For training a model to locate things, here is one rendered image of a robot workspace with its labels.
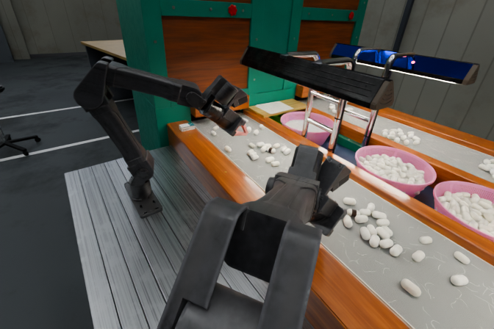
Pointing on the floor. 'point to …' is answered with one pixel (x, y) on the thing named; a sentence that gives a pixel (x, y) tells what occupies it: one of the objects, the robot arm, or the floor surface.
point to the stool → (15, 139)
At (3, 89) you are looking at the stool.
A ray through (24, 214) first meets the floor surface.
